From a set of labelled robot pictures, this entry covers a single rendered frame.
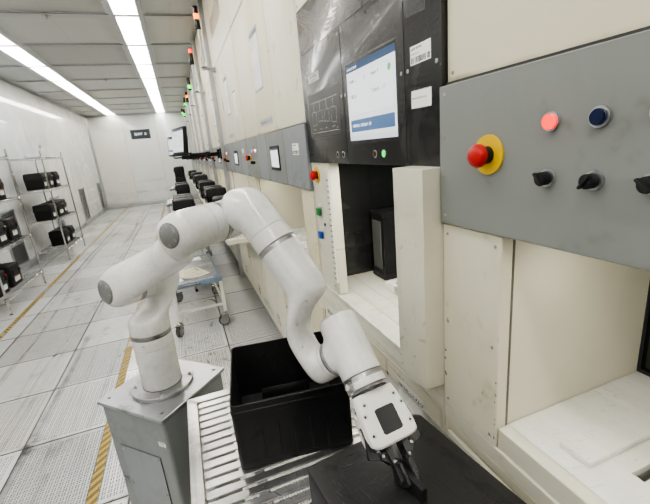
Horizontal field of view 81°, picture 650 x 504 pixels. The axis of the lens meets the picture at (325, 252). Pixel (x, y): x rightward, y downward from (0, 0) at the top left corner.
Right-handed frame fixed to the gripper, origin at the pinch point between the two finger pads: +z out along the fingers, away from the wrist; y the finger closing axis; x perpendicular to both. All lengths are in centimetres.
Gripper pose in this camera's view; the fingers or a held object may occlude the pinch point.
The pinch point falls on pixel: (406, 472)
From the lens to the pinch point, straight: 81.3
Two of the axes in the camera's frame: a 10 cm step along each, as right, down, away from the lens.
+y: 8.8, -2.0, 4.3
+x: -2.6, 5.4, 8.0
